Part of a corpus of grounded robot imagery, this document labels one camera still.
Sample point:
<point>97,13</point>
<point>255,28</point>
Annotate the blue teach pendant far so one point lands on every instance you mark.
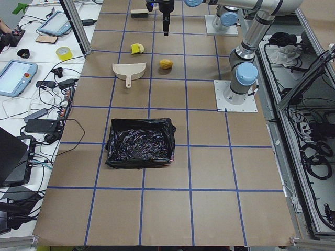
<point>56,25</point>

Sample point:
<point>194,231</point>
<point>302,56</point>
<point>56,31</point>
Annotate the yellow paper ball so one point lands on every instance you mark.
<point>166,64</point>

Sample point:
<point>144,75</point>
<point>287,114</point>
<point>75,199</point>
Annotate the black lined trash bin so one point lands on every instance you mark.
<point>140,143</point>

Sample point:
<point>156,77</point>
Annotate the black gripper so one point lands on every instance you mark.
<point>165,7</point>

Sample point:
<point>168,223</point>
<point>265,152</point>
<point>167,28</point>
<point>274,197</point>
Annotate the wooden hand brush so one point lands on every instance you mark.
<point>142,13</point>

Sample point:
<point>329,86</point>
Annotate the aluminium frame post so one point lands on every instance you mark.
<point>77,26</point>

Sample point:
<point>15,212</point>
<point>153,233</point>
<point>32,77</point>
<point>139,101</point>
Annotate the small black adapter brick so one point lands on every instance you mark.
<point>88,22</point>

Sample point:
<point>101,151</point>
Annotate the beige plastic dustpan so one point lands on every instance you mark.
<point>129,72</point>

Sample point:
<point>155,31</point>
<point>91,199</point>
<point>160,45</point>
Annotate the white crumpled cloth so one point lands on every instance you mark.
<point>286,56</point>

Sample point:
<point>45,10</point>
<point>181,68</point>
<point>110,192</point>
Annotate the yellow sponge piece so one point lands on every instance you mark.
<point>137,48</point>

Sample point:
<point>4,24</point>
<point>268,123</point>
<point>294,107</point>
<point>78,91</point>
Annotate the yellow tape roll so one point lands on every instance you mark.
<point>64,53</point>

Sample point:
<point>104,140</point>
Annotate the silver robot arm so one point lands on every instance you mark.
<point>226,16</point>
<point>244,73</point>

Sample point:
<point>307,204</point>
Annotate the black power adapter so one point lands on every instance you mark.
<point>42,126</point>

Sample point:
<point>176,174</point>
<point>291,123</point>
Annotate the black laptop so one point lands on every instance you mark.
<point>17,154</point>

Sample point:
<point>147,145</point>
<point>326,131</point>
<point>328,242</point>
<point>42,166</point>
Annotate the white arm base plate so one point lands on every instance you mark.
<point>228,101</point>
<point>214,27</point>

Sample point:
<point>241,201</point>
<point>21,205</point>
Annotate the blue teach pendant near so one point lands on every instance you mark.
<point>16,76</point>

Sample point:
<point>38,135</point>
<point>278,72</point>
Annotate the blue teach pendant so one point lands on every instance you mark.
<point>16,76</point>
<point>56,25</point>

